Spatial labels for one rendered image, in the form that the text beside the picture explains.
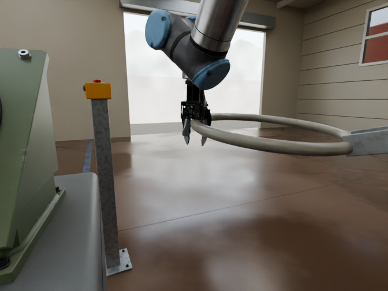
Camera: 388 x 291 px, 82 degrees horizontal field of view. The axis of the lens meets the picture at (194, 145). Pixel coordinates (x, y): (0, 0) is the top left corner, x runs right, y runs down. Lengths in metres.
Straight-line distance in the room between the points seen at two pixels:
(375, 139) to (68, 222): 0.59
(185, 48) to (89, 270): 0.45
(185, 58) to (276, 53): 8.05
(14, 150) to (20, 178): 0.03
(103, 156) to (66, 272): 1.08
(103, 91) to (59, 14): 5.32
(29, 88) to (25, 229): 0.16
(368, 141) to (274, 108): 7.89
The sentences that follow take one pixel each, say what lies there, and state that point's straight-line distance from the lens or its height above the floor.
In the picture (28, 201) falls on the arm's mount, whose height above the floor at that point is 0.89.
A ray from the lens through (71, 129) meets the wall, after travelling 6.28.
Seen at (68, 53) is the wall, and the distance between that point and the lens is 6.31.
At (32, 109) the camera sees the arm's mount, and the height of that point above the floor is 0.99.
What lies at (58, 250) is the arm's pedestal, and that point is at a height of 0.85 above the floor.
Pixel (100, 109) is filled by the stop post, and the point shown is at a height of 0.94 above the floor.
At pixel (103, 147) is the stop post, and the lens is 1.29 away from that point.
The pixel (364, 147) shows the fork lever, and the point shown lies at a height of 0.89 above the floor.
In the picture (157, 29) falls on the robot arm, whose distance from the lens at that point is 0.60.
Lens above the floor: 1.00
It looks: 12 degrees down
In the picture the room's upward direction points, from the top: straight up
